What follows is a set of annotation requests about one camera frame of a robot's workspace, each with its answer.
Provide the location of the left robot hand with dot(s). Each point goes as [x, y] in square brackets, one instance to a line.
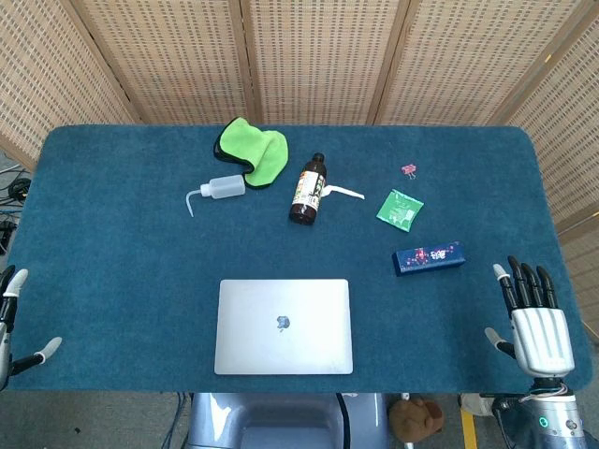
[5, 341]

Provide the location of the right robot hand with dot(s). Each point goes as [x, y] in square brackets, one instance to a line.
[543, 337]

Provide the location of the silver laptop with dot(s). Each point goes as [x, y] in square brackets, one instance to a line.
[283, 327]

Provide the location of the white crumpled bag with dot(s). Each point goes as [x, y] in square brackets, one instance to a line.
[475, 403]

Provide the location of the black power adapter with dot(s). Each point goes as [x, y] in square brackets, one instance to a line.
[5, 234]

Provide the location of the blue printed box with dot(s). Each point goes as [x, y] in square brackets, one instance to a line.
[428, 258]

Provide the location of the brown plush toy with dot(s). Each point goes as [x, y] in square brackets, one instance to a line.
[416, 418]

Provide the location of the blue table mat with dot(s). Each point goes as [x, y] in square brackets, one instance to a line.
[140, 262]

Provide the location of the green foil packet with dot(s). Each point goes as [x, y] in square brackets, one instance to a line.
[399, 210]

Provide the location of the pink binder clip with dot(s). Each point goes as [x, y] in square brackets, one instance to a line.
[409, 169]

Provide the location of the white plastic spoon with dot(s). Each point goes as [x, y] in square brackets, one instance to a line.
[344, 192]

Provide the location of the white plastic wash bottle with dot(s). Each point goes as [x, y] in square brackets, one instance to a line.
[224, 186]

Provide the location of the grey robot torso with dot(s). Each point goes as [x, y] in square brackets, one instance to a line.
[281, 421]

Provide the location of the brown glass bottle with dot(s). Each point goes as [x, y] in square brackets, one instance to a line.
[308, 192]

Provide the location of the green microfiber cloth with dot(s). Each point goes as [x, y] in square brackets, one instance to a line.
[264, 154]

